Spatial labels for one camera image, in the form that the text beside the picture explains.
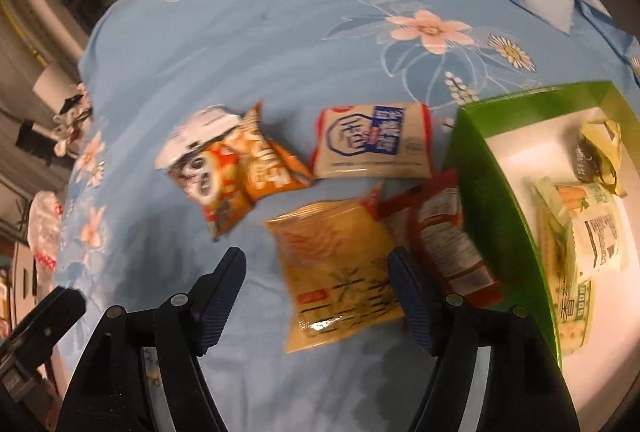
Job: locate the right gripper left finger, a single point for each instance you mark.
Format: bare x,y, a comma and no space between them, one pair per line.
109,390

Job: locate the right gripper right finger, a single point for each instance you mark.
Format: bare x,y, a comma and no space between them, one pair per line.
494,370

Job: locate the yellow rice cake bag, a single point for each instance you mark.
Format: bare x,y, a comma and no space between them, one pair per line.
333,258

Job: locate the pale green corn snack bag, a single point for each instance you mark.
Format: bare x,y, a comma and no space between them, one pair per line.
587,221

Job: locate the gold black snack bag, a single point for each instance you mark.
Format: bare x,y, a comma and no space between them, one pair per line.
598,155

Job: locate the white red plastic bag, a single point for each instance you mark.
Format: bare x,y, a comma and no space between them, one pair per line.
44,228

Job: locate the red white snack pack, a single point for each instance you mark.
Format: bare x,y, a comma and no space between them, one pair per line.
427,220

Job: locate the green cardboard box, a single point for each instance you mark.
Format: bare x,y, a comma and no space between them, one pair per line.
500,147

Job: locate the orange panda snack bag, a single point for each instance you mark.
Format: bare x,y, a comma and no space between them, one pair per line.
229,175

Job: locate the white red rice cracker pack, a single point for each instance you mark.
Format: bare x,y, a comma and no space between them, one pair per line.
373,140

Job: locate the white blue snack bag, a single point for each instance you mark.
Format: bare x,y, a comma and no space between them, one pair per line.
205,125

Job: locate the blue floral tablecloth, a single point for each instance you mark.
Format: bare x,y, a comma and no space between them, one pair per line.
131,237

